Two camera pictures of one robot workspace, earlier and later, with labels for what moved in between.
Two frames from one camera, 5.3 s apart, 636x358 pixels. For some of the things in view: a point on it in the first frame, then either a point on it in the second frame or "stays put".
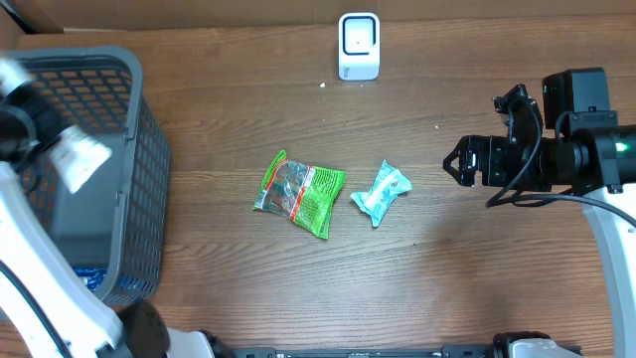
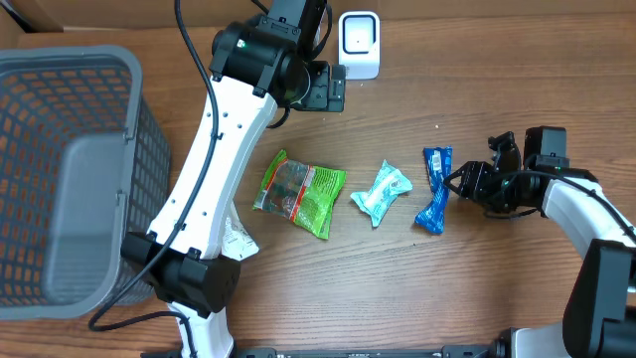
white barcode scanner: x=359 y=46 stays put
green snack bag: x=300 y=192 stays put
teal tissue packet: x=389 y=184 stays put
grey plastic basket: x=114 y=229 stays put
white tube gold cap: x=78 y=157 to x=238 y=243
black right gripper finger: x=467 y=152 to x=462 y=186
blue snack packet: x=90 y=276 to x=438 y=161
